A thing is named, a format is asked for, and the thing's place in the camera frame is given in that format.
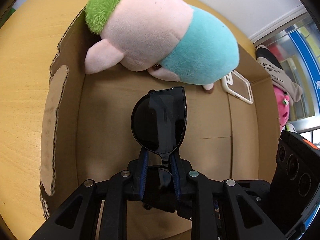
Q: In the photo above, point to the pink pig plush toy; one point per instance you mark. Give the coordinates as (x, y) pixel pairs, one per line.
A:
(170, 39)

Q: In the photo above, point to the white clear phone case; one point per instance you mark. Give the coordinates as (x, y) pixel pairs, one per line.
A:
(238, 86)

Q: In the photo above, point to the black sunglasses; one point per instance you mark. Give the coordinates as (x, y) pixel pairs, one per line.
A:
(158, 124)

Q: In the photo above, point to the magenta plush toy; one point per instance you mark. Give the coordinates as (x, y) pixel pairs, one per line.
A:
(283, 106)

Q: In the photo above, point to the beige and black cloth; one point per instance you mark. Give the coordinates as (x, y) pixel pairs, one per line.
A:
(279, 78)

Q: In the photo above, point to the white panda plush toy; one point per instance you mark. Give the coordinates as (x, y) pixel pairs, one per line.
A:
(290, 127)

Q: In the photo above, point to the brown cardboard box tray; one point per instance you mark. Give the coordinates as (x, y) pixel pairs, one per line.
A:
(125, 156)

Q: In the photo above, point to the blue banner with characters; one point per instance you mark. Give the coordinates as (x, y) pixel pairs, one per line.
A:
(308, 58)

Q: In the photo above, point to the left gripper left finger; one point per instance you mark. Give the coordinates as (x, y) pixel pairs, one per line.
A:
(98, 207)

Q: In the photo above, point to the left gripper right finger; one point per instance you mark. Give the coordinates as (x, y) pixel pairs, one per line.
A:
(218, 209)

